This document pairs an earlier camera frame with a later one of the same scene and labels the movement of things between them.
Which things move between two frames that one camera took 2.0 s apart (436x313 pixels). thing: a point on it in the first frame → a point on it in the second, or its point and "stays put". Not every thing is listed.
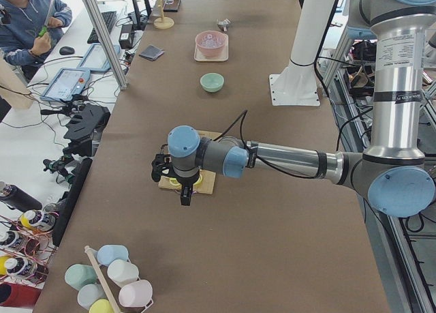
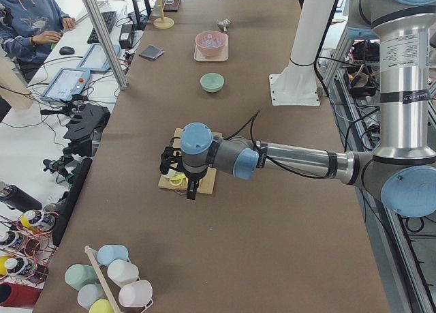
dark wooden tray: [172, 4] stays put
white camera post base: [297, 84] stays put
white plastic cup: [122, 271] stays put
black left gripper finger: [185, 199] → [191, 191]
